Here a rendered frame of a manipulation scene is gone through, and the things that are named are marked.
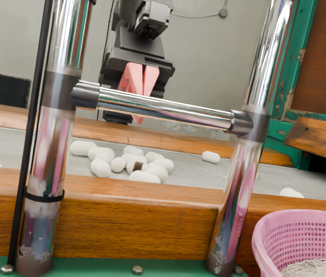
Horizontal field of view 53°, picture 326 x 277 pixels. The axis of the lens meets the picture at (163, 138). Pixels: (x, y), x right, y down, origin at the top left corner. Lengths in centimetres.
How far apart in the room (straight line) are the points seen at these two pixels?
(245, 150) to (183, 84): 237
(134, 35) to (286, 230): 33
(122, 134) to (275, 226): 40
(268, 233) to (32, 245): 18
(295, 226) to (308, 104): 54
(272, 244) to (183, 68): 238
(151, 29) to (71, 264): 32
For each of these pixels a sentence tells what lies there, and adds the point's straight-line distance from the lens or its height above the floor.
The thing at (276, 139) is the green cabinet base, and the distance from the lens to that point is 89.
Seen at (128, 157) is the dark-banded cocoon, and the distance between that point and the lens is 44.
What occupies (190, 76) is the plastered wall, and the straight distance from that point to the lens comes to 264.
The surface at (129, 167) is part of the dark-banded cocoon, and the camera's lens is 42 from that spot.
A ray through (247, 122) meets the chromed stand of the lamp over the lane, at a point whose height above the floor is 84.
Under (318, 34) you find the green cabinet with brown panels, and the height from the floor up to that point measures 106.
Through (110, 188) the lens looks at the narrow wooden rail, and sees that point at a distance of 28.
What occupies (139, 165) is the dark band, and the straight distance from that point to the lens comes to 42.
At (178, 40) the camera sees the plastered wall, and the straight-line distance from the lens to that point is 262.
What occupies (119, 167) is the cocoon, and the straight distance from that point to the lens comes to 42.
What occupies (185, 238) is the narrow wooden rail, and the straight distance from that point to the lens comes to 30.
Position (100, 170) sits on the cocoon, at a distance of 38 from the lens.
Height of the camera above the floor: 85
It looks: 8 degrees down
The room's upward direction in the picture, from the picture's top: 12 degrees clockwise
